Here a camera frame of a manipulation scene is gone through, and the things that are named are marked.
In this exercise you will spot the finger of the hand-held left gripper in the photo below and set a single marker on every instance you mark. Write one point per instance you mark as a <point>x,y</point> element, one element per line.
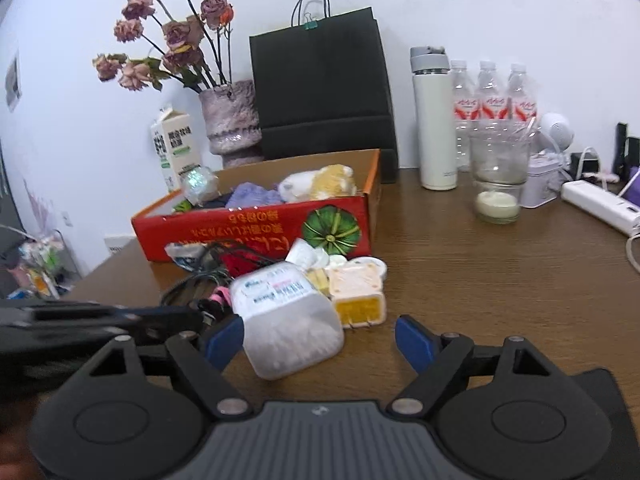
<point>162,321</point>

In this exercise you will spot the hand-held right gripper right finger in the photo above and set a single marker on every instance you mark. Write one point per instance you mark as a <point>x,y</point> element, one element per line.
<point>414,342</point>

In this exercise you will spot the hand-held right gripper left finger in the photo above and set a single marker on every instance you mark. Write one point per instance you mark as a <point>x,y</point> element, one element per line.
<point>225,342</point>

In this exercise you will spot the white labelled plastic bottle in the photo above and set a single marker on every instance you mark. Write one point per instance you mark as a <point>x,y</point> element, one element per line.
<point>285,325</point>

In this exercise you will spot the blue white packet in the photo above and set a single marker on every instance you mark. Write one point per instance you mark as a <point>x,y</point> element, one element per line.
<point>181,252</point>

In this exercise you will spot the red cardboard box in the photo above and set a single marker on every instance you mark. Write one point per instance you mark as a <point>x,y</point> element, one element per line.
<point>240,227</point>

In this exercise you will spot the wooden desktop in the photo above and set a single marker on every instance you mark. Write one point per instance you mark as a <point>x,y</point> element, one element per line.
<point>475,270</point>

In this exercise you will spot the red crumpled item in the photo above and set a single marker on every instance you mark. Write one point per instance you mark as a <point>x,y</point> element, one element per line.
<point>245,262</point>

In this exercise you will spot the iridescent crinkled bag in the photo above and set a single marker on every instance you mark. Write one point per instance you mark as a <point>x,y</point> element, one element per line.
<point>197,180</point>

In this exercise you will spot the purple cloth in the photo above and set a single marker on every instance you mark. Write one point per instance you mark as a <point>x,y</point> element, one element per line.
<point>252,195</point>

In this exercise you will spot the glass candle jar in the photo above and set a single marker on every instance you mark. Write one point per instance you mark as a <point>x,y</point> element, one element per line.
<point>496,205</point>

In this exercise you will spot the white milk carton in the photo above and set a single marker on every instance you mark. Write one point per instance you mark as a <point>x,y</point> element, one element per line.
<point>175,145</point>

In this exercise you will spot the yellow and white plush toy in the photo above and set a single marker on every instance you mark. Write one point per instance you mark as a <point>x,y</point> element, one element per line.
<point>320,182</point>

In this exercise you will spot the clear glass cup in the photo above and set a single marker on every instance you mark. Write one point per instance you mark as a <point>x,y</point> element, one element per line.
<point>500,160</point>

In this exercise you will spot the lavender tin box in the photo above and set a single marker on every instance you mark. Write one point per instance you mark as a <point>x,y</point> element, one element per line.
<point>540,180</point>

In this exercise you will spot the white thermos bottle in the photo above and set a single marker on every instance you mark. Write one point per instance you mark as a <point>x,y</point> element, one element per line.
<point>435,130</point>

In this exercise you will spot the mottled pink ceramic vase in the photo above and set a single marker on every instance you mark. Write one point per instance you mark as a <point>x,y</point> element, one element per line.
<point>230,115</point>

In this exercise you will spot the white power strip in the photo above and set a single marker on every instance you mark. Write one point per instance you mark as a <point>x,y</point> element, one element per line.
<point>600,205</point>

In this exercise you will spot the clear water bottle red label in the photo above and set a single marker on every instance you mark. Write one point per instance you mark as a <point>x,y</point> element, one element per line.
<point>464,105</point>
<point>522,102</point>
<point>491,102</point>

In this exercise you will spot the black power adapter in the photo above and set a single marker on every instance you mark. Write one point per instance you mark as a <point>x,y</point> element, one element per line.
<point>582,165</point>

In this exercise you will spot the white round speaker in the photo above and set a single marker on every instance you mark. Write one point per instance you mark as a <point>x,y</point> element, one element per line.
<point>554,130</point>

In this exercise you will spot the purple tissue packet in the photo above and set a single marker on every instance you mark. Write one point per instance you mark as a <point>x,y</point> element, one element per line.
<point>635,182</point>

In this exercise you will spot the black cosmetic bottle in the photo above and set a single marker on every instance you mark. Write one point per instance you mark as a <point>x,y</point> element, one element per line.
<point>634,152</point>
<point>621,147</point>

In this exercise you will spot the dried rose bouquet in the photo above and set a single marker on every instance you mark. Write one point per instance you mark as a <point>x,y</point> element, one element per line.
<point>177,35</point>

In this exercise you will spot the green binder clip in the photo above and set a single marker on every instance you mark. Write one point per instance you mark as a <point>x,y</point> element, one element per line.
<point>311,22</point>

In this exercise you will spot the small wall picture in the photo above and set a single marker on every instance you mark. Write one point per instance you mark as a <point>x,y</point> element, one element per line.
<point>13,82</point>

